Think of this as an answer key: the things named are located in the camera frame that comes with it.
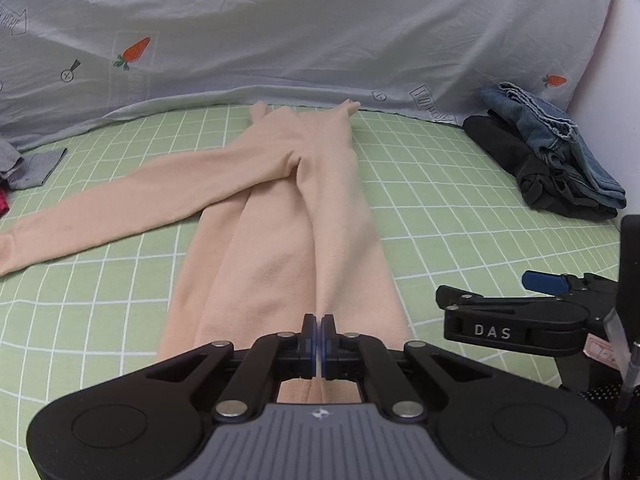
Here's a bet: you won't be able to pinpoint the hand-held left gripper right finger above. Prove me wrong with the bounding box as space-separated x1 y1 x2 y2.
320 313 496 418

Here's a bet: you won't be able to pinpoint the folded black garment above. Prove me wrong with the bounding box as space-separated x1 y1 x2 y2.
462 115 621 220

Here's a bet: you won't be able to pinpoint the grey sweatshirt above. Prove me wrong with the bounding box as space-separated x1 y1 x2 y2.
0 137 68 191

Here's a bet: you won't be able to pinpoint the green grid bed sheet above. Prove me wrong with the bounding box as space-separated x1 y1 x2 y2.
0 102 640 480

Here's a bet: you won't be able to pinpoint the beige long-sleeved top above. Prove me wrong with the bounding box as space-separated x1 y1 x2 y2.
0 100 413 406

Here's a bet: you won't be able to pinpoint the carrot print grey sheet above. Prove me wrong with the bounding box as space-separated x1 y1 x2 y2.
0 0 617 153

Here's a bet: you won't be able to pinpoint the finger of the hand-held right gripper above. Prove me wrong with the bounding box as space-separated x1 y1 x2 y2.
435 285 591 312
521 270 621 303

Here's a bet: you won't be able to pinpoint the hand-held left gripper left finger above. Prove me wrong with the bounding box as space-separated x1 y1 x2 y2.
132 313 317 418

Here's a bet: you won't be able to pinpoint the folded blue jeans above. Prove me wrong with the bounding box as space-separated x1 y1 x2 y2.
481 82 627 208

